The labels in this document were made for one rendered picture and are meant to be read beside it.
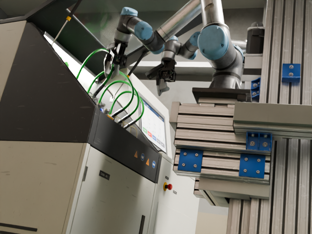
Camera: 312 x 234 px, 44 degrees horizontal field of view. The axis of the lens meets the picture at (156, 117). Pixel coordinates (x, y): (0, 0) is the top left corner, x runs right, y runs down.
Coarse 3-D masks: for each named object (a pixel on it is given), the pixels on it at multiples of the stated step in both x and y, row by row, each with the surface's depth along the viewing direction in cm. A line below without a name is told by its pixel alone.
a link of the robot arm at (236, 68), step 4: (236, 48) 160; (236, 52) 156; (240, 52) 161; (236, 56) 156; (240, 56) 161; (236, 60) 156; (240, 60) 160; (232, 64) 155; (236, 64) 157; (240, 64) 160; (216, 68) 157; (224, 68) 156; (228, 68) 156; (232, 68) 157; (236, 68) 158; (240, 68) 160; (216, 72) 159; (236, 72) 157; (240, 72) 159; (240, 76) 159
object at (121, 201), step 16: (96, 160) 165; (112, 160) 176; (96, 176) 164; (112, 176) 176; (128, 176) 188; (80, 192) 155; (96, 192) 164; (112, 192) 176; (128, 192) 188; (144, 192) 203; (80, 208) 155; (96, 208) 164; (112, 208) 176; (128, 208) 188; (144, 208) 203; (80, 224) 155; (96, 224) 164; (112, 224) 175; (128, 224) 188; (144, 224) 203
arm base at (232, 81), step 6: (222, 72) 157; (228, 72) 156; (216, 78) 157; (222, 78) 155; (228, 78) 155; (234, 78) 156; (240, 78) 160; (210, 84) 158; (216, 84) 154; (222, 84) 153; (228, 84) 153; (234, 84) 155
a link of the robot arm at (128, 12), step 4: (124, 8) 180; (128, 8) 181; (124, 12) 180; (128, 12) 179; (132, 12) 179; (136, 12) 181; (120, 16) 182; (124, 16) 180; (128, 16) 180; (132, 16) 179; (136, 16) 183; (120, 20) 182; (124, 20) 180; (120, 24) 182; (124, 24) 180; (120, 28) 183; (124, 28) 182; (124, 32) 183; (128, 32) 184
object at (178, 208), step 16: (112, 80) 260; (128, 96) 250; (144, 96) 275; (128, 112) 245; (160, 176) 220; (176, 176) 240; (160, 192) 220; (176, 192) 240; (192, 192) 264; (160, 208) 219; (176, 208) 240; (192, 208) 264; (160, 224) 219; (176, 224) 239; (192, 224) 263
